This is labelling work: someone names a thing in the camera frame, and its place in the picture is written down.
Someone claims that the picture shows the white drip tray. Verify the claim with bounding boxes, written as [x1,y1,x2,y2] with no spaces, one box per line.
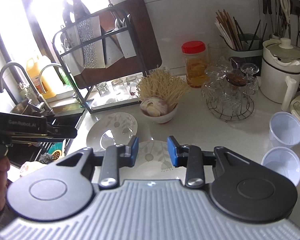
[91,94,143,110]

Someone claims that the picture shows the steel pot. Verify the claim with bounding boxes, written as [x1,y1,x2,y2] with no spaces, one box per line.
[10,99,41,115]

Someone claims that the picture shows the clear plastic cup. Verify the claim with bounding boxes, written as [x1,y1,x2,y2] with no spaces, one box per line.
[261,147,300,186]
[269,111,300,148]

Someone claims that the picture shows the white lidded pot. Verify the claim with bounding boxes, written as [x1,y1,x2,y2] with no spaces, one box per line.
[260,37,300,112]

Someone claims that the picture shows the white bowl of garlic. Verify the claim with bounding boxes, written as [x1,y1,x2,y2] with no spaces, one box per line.
[140,97,179,124]

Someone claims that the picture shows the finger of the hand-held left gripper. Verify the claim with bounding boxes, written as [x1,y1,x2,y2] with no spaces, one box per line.
[46,122,78,139]

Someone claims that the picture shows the black wire dish rack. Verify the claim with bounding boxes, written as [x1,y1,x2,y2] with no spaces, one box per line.
[52,4,151,115]

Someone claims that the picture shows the steel faucet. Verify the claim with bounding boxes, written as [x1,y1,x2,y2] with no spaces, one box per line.
[38,64,65,94]
[0,62,54,114]

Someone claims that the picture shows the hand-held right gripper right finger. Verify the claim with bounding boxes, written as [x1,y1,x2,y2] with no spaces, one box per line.
[167,135,262,188]

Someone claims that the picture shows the bunch of chopsticks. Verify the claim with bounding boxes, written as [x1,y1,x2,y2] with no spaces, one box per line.
[214,9,263,52]

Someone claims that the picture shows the brown cutting board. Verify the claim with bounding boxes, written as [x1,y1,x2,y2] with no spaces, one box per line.
[67,0,163,90]

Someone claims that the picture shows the embossed steel tray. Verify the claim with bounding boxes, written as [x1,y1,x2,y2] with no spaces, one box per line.
[76,15,107,68]

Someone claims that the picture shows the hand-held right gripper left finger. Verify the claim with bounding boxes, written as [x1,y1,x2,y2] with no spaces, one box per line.
[55,135,140,188]

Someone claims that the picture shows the steel wool scourer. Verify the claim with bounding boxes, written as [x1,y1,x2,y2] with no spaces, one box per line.
[38,152,55,166]

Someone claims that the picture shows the white utensil caddy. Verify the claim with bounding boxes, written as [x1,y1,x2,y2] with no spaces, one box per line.
[114,15,137,58]

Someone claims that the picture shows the hanging kitchen utensils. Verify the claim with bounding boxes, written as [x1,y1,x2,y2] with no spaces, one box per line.
[261,0,292,39]

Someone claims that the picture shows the glass jar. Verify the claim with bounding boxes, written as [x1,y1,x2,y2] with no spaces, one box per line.
[96,81,113,103]
[111,78,131,101]
[126,75,141,96]

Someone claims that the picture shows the green basket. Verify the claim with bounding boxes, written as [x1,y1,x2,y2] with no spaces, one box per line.
[58,69,76,86]

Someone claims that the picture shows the wire cup rack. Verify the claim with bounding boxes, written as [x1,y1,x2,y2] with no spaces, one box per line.
[206,96,255,122]

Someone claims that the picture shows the black kitchen sink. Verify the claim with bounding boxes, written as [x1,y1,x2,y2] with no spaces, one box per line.
[0,90,87,167]

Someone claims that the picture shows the green chopstick holder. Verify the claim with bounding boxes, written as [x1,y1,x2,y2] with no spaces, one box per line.
[226,34,263,77]

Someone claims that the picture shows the brown glass lid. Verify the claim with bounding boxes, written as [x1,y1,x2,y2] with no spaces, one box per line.
[226,73,247,86]

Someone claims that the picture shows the leaf pattern plate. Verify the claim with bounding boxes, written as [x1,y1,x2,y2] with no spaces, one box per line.
[86,112,139,153]
[137,140,188,179]

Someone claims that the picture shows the orange detergent bottle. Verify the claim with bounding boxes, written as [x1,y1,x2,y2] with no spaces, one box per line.
[26,56,58,99]

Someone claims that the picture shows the bundle of dry noodles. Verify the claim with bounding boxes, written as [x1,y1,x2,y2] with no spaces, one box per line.
[136,68,191,107]

